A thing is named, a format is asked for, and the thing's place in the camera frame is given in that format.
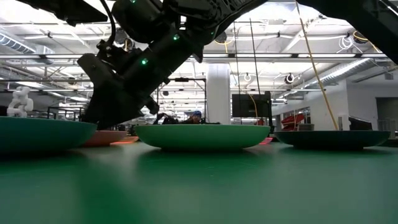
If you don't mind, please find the dark teal plastic plate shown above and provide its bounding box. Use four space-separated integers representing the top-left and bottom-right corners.
274 130 391 151

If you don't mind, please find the white building column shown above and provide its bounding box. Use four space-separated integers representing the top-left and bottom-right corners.
206 63 231 125

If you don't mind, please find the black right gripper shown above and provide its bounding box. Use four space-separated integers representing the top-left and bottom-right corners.
76 45 171 130

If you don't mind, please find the small orange transparent plate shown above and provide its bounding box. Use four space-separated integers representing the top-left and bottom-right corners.
111 136 140 146

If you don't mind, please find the person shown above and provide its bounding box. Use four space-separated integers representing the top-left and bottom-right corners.
182 110 205 125

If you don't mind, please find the pink plastic plate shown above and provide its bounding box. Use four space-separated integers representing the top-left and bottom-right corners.
81 130 128 148

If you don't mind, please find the black monitor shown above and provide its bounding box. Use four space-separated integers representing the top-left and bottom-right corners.
231 92 272 119

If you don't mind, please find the black hanging cable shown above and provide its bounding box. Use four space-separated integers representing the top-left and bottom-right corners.
249 17 261 95

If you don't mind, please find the silver air duct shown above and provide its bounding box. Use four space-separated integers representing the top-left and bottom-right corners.
303 58 384 88

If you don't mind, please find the red cart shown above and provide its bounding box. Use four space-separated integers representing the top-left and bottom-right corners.
280 113 306 132

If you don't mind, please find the yellow cable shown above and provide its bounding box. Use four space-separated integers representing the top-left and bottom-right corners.
294 0 339 131

